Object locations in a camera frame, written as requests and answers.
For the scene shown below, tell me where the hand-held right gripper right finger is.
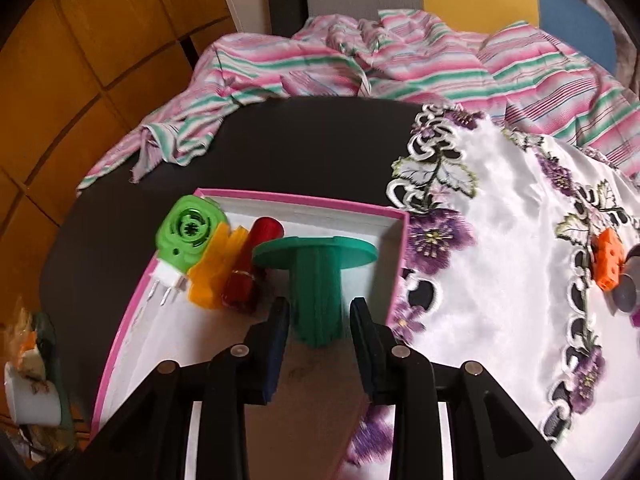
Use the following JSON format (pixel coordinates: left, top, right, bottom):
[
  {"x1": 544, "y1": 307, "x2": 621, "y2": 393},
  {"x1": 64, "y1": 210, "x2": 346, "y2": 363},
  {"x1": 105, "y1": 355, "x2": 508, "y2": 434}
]
[{"x1": 349, "y1": 297, "x2": 576, "y2": 480}]

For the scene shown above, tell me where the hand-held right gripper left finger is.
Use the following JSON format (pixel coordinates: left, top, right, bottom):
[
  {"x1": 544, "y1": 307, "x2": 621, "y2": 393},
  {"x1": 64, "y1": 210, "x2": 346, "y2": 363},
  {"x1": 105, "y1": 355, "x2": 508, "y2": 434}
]
[{"x1": 87, "y1": 296, "x2": 292, "y2": 480}]

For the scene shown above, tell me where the teal plastic spool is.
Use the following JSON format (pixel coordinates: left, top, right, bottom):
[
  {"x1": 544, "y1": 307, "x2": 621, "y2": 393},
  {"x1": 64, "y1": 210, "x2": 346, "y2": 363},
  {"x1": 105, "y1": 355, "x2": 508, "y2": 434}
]
[{"x1": 251, "y1": 236, "x2": 379, "y2": 348}]

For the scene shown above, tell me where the red cylinder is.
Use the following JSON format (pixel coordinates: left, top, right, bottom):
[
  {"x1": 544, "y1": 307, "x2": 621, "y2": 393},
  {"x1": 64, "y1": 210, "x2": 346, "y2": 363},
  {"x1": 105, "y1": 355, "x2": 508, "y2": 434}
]
[{"x1": 221, "y1": 216, "x2": 285, "y2": 311}]

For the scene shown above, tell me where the orange translucent plastic piece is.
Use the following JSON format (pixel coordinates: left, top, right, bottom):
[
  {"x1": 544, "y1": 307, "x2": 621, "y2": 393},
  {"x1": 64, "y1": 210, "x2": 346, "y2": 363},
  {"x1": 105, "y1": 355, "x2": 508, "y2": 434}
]
[{"x1": 187, "y1": 224, "x2": 249, "y2": 309}]

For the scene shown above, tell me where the pink shallow cardboard box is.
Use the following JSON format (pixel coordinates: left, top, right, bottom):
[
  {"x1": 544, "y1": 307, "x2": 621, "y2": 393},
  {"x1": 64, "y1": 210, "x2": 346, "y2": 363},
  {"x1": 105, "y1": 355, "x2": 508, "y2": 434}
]
[{"x1": 90, "y1": 187, "x2": 411, "y2": 480}]

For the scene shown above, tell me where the green round plug device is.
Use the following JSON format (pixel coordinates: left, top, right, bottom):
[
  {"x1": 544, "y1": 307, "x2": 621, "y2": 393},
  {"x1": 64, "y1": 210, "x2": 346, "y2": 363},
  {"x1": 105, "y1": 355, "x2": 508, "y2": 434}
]
[{"x1": 152, "y1": 195, "x2": 232, "y2": 308}]

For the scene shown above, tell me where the orange cube block toy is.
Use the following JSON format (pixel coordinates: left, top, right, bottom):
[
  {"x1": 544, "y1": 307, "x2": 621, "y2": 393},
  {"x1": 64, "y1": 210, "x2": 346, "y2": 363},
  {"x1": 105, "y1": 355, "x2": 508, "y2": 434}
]
[{"x1": 590, "y1": 227, "x2": 627, "y2": 291}]

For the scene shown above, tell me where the white floral embroidered tablecloth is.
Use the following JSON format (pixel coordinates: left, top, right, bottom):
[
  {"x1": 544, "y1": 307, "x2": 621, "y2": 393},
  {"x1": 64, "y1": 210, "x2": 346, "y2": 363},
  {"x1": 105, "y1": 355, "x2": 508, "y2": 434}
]
[{"x1": 345, "y1": 102, "x2": 640, "y2": 480}]

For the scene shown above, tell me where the white cup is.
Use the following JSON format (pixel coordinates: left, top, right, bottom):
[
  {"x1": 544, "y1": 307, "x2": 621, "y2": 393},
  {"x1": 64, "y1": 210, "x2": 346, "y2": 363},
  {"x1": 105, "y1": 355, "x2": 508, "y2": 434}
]
[{"x1": 4, "y1": 347, "x2": 63, "y2": 426}]

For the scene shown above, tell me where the yellow snack packet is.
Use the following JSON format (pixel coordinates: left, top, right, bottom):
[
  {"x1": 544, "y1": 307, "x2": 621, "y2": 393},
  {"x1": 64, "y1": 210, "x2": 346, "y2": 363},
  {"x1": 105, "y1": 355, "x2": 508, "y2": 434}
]
[{"x1": 7, "y1": 300, "x2": 46, "y2": 366}]

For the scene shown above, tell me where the grey metal disc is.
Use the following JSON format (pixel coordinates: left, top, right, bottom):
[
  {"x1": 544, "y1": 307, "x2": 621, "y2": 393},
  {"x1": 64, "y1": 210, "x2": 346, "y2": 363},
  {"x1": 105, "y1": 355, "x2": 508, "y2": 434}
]
[{"x1": 612, "y1": 272, "x2": 640, "y2": 313}]

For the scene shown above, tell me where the pink green striped cloth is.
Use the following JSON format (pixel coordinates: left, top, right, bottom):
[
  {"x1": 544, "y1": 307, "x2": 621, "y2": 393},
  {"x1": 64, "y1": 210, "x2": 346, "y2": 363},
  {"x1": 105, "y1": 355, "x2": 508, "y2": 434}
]
[{"x1": 75, "y1": 7, "x2": 640, "y2": 196}]

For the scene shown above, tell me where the wooden panelled cabinet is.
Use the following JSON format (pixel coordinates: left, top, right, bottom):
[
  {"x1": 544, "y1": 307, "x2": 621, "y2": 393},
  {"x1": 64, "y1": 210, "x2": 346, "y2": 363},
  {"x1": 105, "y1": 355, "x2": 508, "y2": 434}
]
[{"x1": 0, "y1": 0, "x2": 238, "y2": 241}]

